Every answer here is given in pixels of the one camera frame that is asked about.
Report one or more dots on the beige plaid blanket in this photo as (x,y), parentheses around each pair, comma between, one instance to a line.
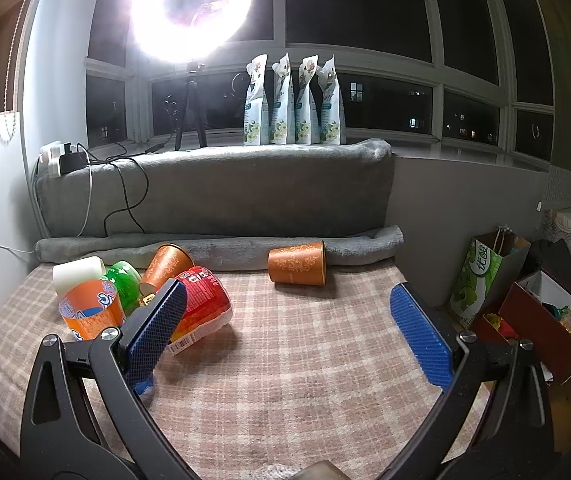
(290,360)

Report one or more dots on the white plain cup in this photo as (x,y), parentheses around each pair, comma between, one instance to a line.
(77,270)

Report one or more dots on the brown patterned paper cup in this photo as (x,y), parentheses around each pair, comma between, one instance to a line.
(298,263)
(165,266)

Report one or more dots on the red cardboard box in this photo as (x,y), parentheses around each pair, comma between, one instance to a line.
(540,330)

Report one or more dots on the black tripod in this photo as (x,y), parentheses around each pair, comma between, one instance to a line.
(190,110)

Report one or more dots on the white green standing pouch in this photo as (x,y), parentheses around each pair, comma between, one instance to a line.
(306,115)
(256,115)
(281,115)
(331,115)

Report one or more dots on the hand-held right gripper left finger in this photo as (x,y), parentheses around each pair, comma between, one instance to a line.
(158,330)

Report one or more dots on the orange printed paper cup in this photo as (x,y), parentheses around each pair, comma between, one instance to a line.
(92,312)

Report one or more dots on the white window frame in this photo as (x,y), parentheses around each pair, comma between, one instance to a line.
(279,50)

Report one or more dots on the green paper bag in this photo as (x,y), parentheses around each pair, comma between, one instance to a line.
(483,272)

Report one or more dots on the grey fleece blanket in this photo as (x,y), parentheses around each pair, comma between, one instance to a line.
(245,190)

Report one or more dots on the rolled grey blanket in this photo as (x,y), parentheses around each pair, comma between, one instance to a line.
(225,250)

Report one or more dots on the black charger plug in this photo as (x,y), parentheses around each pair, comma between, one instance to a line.
(74,162)

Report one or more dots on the red printed noodle cup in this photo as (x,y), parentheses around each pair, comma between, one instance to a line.
(205,305)

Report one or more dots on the green printed cup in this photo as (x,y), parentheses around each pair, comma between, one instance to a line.
(123,282)

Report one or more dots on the white power strip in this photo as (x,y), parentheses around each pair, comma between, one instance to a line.
(50,152)

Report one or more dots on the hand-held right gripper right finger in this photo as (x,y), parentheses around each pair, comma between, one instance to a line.
(421,340)

